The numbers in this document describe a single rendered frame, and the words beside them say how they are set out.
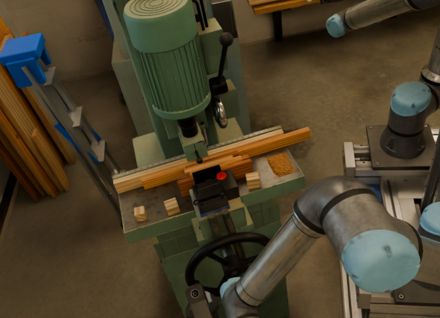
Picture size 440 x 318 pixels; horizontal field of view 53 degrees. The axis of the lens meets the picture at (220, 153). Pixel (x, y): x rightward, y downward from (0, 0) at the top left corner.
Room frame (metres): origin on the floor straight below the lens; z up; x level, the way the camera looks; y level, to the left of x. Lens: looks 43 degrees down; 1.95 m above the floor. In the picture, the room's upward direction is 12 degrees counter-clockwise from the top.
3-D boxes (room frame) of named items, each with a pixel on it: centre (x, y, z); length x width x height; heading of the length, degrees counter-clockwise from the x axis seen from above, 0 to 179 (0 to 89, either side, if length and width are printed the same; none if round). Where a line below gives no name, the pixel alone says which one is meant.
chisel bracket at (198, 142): (1.09, 0.08, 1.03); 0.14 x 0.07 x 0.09; 8
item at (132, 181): (1.09, 0.07, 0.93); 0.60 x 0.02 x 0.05; 98
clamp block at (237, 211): (0.88, 0.04, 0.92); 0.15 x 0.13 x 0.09; 98
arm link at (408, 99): (1.08, -0.65, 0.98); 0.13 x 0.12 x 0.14; 117
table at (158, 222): (0.96, 0.05, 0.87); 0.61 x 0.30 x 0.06; 98
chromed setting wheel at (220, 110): (1.21, -0.03, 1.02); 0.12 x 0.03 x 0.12; 8
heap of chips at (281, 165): (1.02, -0.19, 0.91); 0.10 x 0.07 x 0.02; 8
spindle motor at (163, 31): (1.07, 0.08, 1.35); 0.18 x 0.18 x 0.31
